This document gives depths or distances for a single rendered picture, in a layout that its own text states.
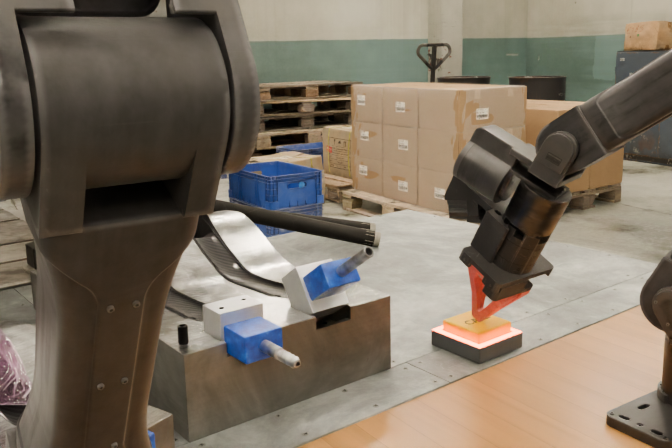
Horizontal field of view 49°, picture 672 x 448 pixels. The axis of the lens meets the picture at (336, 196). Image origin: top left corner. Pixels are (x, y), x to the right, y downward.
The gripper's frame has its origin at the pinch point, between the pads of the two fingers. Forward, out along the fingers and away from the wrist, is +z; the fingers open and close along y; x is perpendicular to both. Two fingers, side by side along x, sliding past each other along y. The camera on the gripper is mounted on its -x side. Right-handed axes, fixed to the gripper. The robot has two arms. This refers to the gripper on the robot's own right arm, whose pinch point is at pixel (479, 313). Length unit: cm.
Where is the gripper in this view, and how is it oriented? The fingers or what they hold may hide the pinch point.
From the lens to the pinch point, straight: 93.5
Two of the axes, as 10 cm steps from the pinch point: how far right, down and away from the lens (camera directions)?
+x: 5.5, 5.9, -5.9
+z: -2.8, 7.9, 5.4
